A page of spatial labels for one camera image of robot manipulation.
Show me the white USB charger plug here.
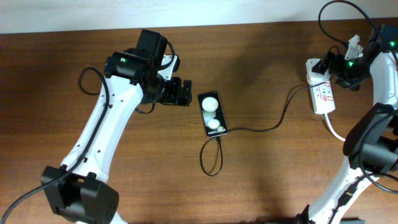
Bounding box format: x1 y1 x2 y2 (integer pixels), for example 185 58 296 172
307 71 330 86

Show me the white power strip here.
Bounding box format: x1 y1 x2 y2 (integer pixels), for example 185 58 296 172
305 58 335 114

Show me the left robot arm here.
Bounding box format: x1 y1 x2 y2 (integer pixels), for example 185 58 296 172
41 49 192 224

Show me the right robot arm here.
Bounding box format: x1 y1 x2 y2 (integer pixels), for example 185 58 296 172
293 24 397 223

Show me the black charging cable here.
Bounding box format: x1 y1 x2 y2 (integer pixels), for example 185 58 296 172
199 45 342 177

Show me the black smartphone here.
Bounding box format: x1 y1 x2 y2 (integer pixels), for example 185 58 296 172
198 91 228 138

